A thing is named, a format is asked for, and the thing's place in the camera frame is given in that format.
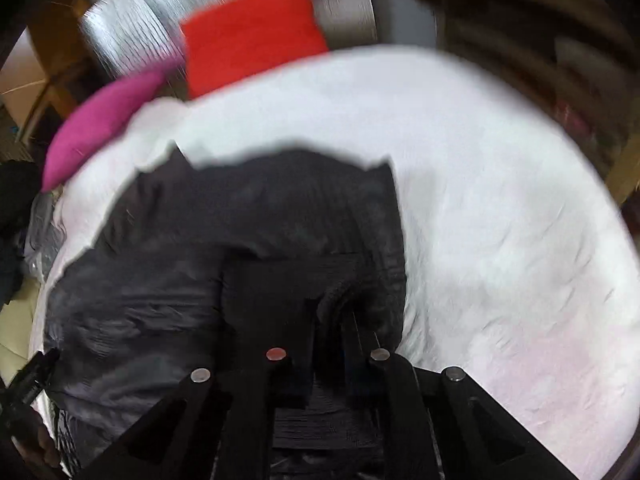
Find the black quilted jacket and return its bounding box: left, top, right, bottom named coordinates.
left=43, top=150, right=407, bottom=471

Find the cream leather sofa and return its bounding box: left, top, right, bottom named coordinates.
left=0, top=278, right=40, bottom=385

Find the grey garment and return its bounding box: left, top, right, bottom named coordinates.
left=23, top=192, right=66, bottom=284

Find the white pink bed blanket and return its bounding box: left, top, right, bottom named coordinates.
left=50, top=46, right=639, bottom=479

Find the magenta pillow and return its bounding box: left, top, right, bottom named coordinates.
left=41, top=70, right=166, bottom=192

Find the silver foil insulation mat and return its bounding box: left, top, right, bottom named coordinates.
left=79, top=0, right=376, bottom=78

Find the red pillow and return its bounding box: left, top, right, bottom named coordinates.
left=180, top=0, right=329, bottom=99

